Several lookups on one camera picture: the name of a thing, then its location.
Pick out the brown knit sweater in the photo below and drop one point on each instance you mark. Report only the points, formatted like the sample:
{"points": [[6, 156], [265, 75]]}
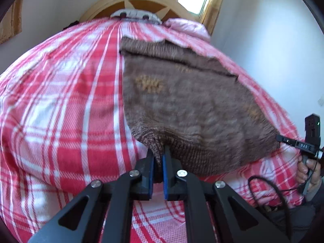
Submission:
{"points": [[174, 97]]}

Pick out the yellow curtain right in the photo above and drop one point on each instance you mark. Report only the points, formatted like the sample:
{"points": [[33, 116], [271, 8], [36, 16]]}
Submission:
{"points": [[210, 14]]}

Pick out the red white plaid bedspread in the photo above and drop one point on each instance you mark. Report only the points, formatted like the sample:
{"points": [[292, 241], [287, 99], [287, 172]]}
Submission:
{"points": [[62, 118]]}

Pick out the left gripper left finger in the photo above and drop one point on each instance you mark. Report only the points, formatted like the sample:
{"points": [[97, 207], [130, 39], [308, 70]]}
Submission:
{"points": [[102, 212]]}

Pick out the person right hand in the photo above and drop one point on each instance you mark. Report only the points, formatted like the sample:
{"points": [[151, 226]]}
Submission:
{"points": [[302, 173]]}

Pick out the cream wooden headboard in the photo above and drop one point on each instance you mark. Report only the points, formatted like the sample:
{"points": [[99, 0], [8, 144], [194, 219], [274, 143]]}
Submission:
{"points": [[164, 9]]}

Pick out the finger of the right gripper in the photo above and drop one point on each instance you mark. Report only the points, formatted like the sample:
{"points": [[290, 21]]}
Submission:
{"points": [[288, 141]]}

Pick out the dark sleeve right forearm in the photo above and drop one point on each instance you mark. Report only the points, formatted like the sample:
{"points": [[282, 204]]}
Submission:
{"points": [[307, 219]]}

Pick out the white patterned pillow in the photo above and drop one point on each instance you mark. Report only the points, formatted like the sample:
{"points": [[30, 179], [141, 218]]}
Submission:
{"points": [[137, 15]]}

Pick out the side window curtain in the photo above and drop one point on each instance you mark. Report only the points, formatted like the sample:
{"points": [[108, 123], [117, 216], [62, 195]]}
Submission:
{"points": [[11, 24]]}

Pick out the pink pillow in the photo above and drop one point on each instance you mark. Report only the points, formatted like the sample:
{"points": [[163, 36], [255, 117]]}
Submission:
{"points": [[191, 28]]}

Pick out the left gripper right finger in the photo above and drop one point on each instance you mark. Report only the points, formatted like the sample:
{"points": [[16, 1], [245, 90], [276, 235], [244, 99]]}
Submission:
{"points": [[214, 212]]}

